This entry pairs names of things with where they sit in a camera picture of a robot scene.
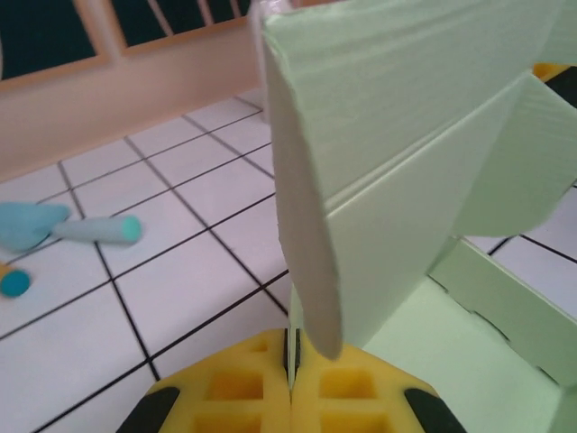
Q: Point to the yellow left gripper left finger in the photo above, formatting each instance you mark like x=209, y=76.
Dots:
x=216, y=392

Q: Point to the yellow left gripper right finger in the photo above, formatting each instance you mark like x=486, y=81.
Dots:
x=360, y=397

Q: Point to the light blue garden trowel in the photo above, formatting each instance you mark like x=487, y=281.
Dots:
x=90, y=230

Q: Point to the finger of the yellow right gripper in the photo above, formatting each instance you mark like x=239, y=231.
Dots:
x=550, y=71

